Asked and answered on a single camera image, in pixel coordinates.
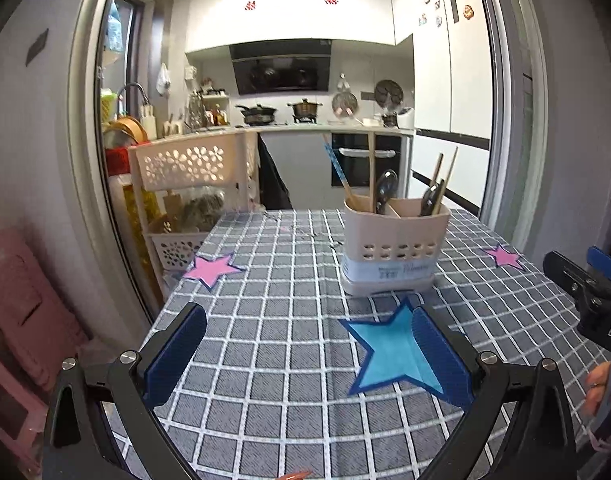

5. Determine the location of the black spoon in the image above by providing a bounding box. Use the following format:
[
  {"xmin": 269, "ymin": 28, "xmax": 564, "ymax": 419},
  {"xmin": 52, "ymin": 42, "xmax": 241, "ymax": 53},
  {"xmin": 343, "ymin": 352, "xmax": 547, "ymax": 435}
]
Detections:
[
  {"xmin": 419, "ymin": 179, "xmax": 445, "ymax": 217},
  {"xmin": 375, "ymin": 170, "xmax": 399, "ymax": 214}
]

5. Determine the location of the black kitchen faucet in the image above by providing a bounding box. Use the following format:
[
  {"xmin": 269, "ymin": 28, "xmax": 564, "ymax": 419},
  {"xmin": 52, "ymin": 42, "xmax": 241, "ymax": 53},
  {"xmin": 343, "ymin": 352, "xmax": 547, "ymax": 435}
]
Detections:
[{"xmin": 116, "ymin": 82, "xmax": 150, "ymax": 119}]

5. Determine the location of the right hand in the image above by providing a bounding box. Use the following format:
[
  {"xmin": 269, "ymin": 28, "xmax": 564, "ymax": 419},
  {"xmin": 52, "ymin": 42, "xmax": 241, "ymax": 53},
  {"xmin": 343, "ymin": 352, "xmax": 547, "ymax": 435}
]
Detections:
[{"xmin": 583, "ymin": 361, "xmax": 611, "ymax": 416}]

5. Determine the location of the pink plastic stool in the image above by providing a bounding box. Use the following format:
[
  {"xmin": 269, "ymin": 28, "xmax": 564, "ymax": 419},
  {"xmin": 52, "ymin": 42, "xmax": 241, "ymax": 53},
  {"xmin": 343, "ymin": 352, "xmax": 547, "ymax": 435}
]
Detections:
[{"xmin": 0, "ymin": 228, "xmax": 89, "ymax": 474}]

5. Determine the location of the pink utensil holder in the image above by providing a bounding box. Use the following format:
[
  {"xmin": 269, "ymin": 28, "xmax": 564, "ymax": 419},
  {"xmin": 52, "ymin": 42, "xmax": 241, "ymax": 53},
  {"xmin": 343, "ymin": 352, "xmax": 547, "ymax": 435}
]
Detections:
[{"xmin": 340, "ymin": 196, "xmax": 451, "ymax": 297}]

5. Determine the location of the grey checked tablecloth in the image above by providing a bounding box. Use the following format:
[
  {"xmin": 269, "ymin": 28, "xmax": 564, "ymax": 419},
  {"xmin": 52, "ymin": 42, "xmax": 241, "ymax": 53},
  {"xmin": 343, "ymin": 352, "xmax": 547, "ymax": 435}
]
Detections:
[{"xmin": 153, "ymin": 210, "xmax": 604, "ymax": 479}]

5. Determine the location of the brown wooden chopstick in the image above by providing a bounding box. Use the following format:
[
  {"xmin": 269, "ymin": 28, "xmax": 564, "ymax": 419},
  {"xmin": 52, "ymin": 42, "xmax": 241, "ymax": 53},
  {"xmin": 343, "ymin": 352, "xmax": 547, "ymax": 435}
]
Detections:
[{"xmin": 430, "ymin": 153, "xmax": 444, "ymax": 188}]

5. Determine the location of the beige flower storage rack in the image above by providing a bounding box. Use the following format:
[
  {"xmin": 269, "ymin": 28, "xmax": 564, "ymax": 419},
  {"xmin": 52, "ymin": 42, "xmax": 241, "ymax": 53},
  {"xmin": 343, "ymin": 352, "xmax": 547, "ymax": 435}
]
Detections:
[{"xmin": 127, "ymin": 128, "xmax": 258, "ymax": 284}]

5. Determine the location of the black jacket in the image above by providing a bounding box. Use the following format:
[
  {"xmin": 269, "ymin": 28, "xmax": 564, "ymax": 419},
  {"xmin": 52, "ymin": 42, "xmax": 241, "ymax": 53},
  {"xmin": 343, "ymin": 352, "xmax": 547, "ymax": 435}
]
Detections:
[{"xmin": 258, "ymin": 134, "xmax": 292, "ymax": 210}]

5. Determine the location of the white refrigerator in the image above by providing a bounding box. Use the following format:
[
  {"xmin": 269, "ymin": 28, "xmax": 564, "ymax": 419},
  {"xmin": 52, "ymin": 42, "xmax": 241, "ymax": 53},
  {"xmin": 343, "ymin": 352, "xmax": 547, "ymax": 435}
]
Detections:
[{"xmin": 392, "ymin": 0, "xmax": 494, "ymax": 211}]

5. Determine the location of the black built-in oven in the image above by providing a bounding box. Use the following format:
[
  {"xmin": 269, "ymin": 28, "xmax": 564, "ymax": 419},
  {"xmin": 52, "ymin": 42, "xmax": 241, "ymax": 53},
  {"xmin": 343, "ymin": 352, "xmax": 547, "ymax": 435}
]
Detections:
[{"xmin": 331, "ymin": 133, "xmax": 402, "ymax": 188}]

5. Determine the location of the blue patterned chopstick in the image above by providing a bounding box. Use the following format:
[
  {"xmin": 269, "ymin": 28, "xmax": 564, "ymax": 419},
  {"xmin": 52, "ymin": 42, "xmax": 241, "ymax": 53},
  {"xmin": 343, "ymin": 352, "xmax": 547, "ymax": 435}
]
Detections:
[{"xmin": 322, "ymin": 133, "xmax": 357, "ymax": 210}]

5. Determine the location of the green plastic basket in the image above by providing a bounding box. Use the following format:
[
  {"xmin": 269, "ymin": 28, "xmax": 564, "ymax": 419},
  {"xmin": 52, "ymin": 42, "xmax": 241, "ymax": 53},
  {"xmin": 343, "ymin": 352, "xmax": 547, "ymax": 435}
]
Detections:
[{"xmin": 100, "ymin": 89, "xmax": 118, "ymax": 125}]

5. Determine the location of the black wok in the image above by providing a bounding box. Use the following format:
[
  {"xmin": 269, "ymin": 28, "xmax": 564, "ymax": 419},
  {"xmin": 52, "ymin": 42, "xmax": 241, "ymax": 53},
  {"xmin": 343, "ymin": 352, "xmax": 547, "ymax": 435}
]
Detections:
[{"xmin": 236, "ymin": 104, "xmax": 276, "ymax": 126}]

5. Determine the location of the bronze cooking pot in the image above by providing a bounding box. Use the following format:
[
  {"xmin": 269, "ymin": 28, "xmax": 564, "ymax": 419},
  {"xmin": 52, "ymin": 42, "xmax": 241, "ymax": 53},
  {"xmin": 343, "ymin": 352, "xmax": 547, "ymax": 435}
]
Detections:
[{"xmin": 289, "ymin": 99, "xmax": 322, "ymax": 124}]

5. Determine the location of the black range hood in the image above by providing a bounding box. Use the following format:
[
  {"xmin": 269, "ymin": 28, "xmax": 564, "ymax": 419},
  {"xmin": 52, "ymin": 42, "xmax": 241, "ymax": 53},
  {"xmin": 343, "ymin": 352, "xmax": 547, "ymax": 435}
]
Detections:
[{"xmin": 229, "ymin": 38, "xmax": 333, "ymax": 96}]

